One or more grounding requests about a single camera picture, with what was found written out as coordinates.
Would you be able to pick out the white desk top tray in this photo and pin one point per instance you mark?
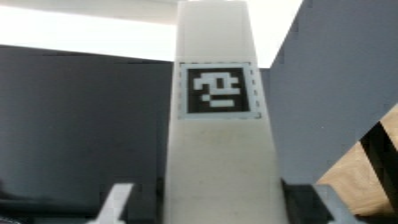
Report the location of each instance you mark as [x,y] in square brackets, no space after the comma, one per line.
[331,82]

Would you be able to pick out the white desk leg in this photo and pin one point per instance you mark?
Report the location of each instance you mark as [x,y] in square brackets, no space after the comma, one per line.
[223,181]

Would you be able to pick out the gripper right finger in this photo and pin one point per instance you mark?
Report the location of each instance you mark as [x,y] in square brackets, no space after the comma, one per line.
[336,206]

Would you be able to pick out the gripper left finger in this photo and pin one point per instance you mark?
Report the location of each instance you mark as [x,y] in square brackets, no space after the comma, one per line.
[112,208]

